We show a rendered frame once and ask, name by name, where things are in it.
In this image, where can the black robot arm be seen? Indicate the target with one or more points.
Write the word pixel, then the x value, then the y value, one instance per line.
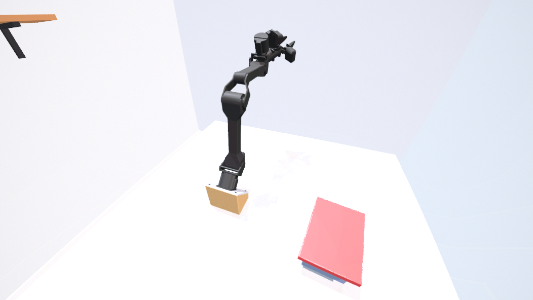
pixel 234 105

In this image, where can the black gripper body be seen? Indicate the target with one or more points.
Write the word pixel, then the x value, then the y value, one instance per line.
pixel 288 51

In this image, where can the light blue open storage box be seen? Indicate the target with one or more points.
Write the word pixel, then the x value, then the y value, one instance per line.
pixel 324 273

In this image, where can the red lid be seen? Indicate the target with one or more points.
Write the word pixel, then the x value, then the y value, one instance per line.
pixel 334 241

